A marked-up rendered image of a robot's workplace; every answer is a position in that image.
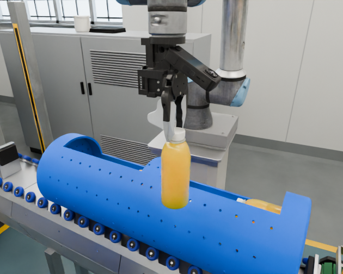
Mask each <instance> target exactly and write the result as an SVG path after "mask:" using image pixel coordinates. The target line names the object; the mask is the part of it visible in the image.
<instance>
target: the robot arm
mask: <svg viewBox="0 0 343 274"><path fill-rule="evenodd" d="M116 1H117V2H118V3H119V4H122V5H129V6H133V5H147V6H148V33H149V34H151V36H150V37H149V38H141V45H145V51H146V65H145V66H142V68H140V69H137V71H138V94H139V95H146V96H147V97H152V98H156V97H157V96H158V97H161V99H159V100H158V102H157V109H156V110H155V111H153V112H151V113H149V114H148V121H149V122H150V123H151V124H153V125H155V126H157V127H159V128H161V129H163V130H164V135H165V138H166V141H167V142H170V140H171V139H172V137H173V136H174V134H175V133H174V126H175V121H176V127H180V128H186V129H190V130H202V129H207V128H210V127H211V126H212V115H211V112H210V103H213V104H219V105H226V106H230V107H240V106H242V104H243V103H244V101H245V99H246V96H247V93H248V90H249V86H250V78H248V77H246V71H245V70H244V69H243V57H244V46H245V39H246V27H247V16H248V4H249V0H223V4H222V27H221V40H220V63H219V69H217V70H216V71H214V70H212V69H211V68H209V67H207V66H206V65H204V64H203V63H202V62H201V61H199V60H198V59H197V58H195V57H194V56H192V55H191V54H190V53H188V52H187V51H186V50H184V49H183V48H182V47H180V46H177V45H176V44H184V43H186V37H185V36H183V35H185V34H186V33H187V7H196V6H199V5H202V4H203V3H204V2H205V1H206V0H116ZM140 77H142V89H140Z"/></svg>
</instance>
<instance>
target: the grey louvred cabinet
mask: <svg viewBox="0 0 343 274"><path fill-rule="evenodd" d="M30 31H31V35H32V40H33V45H34V50H35V55H36V60H37V63H38V69H39V74H40V79H41V84H42V89H43V92H44V98H45V103H46V108H47V113H48V118H49V121H50V126H51V132H52V136H53V141H55V139H57V138H59V137H60V136H63V135H65V134H70V133H77V134H81V135H85V136H89V137H91V138H93V139H95V140H96V141H97V142H98V143H99V145H100V147H101V149H102V153H103V154H107V155H110V156H113V157H116V158H120V159H123V160H127V161H130V162H133V163H136V164H139V165H143V166H146V165H147V164H148V163H149V162H150V161H151V160H153V159H155V158H156V154H153V153H151V149H148V144H149V143H150V142H151V141H152V140H153V139H154V138H155V137H157V136H158V135H159V134H160V133H161V132H162V131H163V129H161V128H159V127H157V126H155V125H153V124H151V123H150V122H149V121H148V114H149V113H151V112H153V111H155V110H156V109H157V102H158V100H159V99H161V97H158V96H157V97H156V98H152V97H147V96H146V95H139V94H138V71H137V69H141V68H142V66H145V65H146V51H145V45H141V38H149V37H150V36H151V34H149V33H148V32H147V31H132V30H126V32H122V33H114V34H112V33H93V32H76V31H75V28H47V27H31V28H30ZM185 37H186V43H184V44H176V45H177V46H180V47H182V48H183V49H184V50H186V51H187V52H188V53H190V54H191V55H192V56H194V57H195V58H197V59H198V60H199V61H201V62H202V63H203V64H204V65H206V66H207V67H209V68H210V51H211V34H205V33H186V35H185ZM0 45H1V49H2V53H3V57H4V61H5V65H6V68H7V72H8V76H9V80H10V85H11V88H12V91H13V95H14V100H15V104H16V107H17V112H18V115H19V119H20V123H21V127H22V131H23V135H24V139H25V142H26V146H28V147H30V151H31V152H34V153H39V154H42V153H41V148H40V144H39V139H38V135H37V132H36V127H35V123H34V118H33V114H32V109H31V106H30V101H29V97H28V92H27V88H26V84H25V79H24V76H23V71H22V67H21V62H20V58H19V53H18V50H17V45H16V41H15V37H14V32H13V29H6V30H0Z"/></svg>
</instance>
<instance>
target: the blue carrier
mask: <svg viewBox="0 0 343 274"><path fill-rule="evenodd" d="M140 170H142V171H140ZM36 181H37V185H38V188H39V191H40V193H41V194H42V195H43V196H44V198H46V199H47V200H49V201H51V202H53V203H56V204H58V205H60V206H62V207H64V208H67V209H69V210H72V211H74V212H76V213H78V214H80V215H83V216H85V217H87V218H89V219H91V220H94V221H96V222H98V223H100V224H102V225H105V226H107V227H109V228H111V229H114V230H116V231H118V232H120V233H123V234H125V235H127V236H130V237H132V238H134V239H136V240H138V241H141V242H143V243H145V244H147V245H149V246H152V247H154V248H156V249H158V250H160V251H163V252H165V253H167V254H169V255H171V256H174V257H176V258H179V259H181V260H183V261H185V262H187V263H190V264H192V265H194V266H196V267H199V268H201V269H203V270H205V271H207V272H210V273H212V274H298V272H299V268H300V264H301V260H302V255H303V251H304V245H305V241H306V237H307V232H308V226H309V220H310V213H311V199H310V198H308V197H305V196H302V195H298V194H294V193H291V192H288V191H287V192H286V194H285V198H284V201H283V205H282V208H281V212H280V214H276V213H273V212H271V211H267V210H264V209H260V208H257V207H254V206H252V205H248V204H245V203H241V202H238V201H237V199H238V198H241V199H243V200H248V199H252V198H249V197H245V196H242V195H239V194H235V193H233V192H229V191H226V190H222V189H219V188H215V187H213V186H209V185H206V184H203V183H199V182H196V181H193V180H190V181H189V201H188V204H187V205H186V206H185V207H183V208H181V209H169V208H167V207H165V206H164V205H163V204H162V202H161V157H157V158H155V159H153V160H151V161H150V162H149V163H148V164H147V165H146V166H143V165H139V164H136V163H133V162H130V161H127V160H123V159H120V158H116V157H113V156H110V155H107V154H103V153H102V149H101V147H100V145H99V143H98V142H97V141H96V140H95V139H93V138H91V137H89V136H85V135H81V134H77V133H70V134H65V135H63V136H60V137H59V138H57V139H55V141H53V142H52V143H51V144H50V145H49V146H48V147H47V149H46V150H45V152H44V153H43V155H42V157H41V159H40V161H39V165H38V169H37V173H36ZM132 181H133V182H132ZM151 187H152V188H151ZM190 200H192V201H191V202H190ZM235 216H238V217H235ZM253 221H254V222H255V223H252V222H253ZM271 227H272V228H273V229H270V228H271ZM220 243H221V244H220ZM236 249H237V250H238V251H237V250H236ZM253 256H255V257H256V258H254V257H253Z"/></svg>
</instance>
